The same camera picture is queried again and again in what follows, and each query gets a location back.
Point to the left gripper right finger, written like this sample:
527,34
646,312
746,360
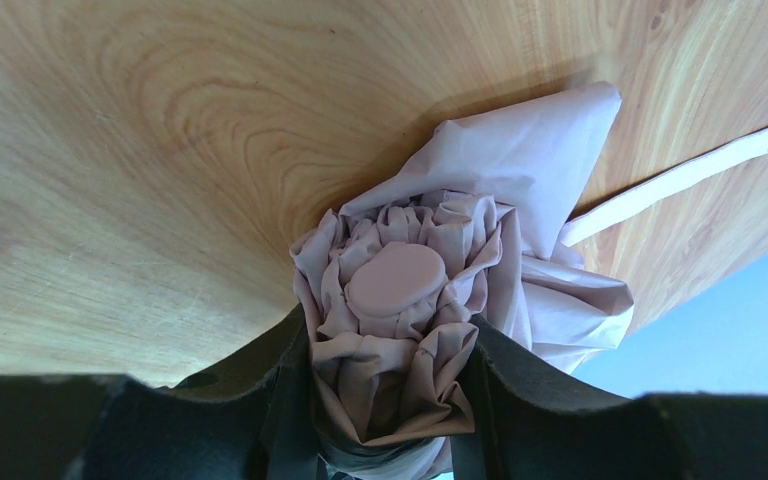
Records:
533,421

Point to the pink folding umbrella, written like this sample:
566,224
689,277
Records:
477,222

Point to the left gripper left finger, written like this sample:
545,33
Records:
245,417

